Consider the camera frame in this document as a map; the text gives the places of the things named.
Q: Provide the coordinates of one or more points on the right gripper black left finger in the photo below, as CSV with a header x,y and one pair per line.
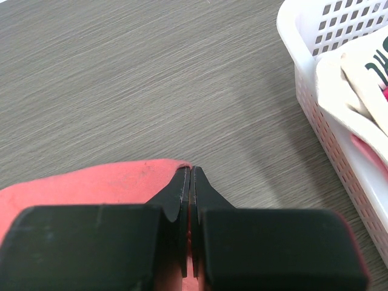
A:
x,y
101,247

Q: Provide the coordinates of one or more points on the salmon pink t-shirt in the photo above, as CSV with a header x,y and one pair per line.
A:
x,y
117,183

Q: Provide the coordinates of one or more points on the cream printed t-shirt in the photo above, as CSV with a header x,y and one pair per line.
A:
x,y
349,86

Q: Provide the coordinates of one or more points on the white perforated plastic basket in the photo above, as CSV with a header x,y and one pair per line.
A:
x,y
308,29

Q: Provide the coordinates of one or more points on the light pink garment in basket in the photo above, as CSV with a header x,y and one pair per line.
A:
x,y
368,152

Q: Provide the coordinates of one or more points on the magenta t-shirt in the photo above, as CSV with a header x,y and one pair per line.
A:
x,y
385,93

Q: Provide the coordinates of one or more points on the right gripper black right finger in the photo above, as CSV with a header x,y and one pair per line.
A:
x,y
270,249

